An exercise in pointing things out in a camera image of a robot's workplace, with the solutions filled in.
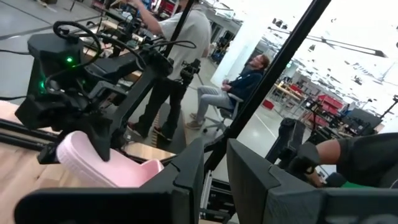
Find operator arm in black sleeve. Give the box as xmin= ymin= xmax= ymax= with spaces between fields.
xmin=287 ymin=132 xmax=398 ymax=189

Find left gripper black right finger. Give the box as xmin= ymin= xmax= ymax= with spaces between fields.
xmin=226 ymin=138 xmax=326 ymax=224

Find black table edge frame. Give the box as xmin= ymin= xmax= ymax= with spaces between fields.
xmin=0 ymin=118 xmax=63 ymax=152

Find grey office chair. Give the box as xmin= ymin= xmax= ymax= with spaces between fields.
xmin=203 ymin=93 xmax=244 ymax=133

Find red storage bins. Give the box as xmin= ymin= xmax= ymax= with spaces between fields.
xmin=317 ymin=94 xmax=345 ymax=116

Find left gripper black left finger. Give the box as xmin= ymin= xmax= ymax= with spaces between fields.
xmin=139 ymin=138 xmax=205 ymax=224

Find person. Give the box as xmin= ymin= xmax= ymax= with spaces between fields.
xmin=119 ymin=0 xmax=212 ymax=141
xmin=185 ymin=54 xmax=271 ymax=131

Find thin black pole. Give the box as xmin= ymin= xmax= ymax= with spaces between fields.
xmin=163 ymin=0 xmax=195 ymax=58

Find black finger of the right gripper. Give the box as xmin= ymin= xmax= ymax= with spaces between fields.
xmin=83 ymin=124 xmax=113 ymax=162

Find pink rubber slide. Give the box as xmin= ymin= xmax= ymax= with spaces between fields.
xmin=55 ymin=130 xmax=165 ymax=189

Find black rig upright post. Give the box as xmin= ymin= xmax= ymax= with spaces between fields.
xmin=203 ymin=0 xmax=332 ymax=172

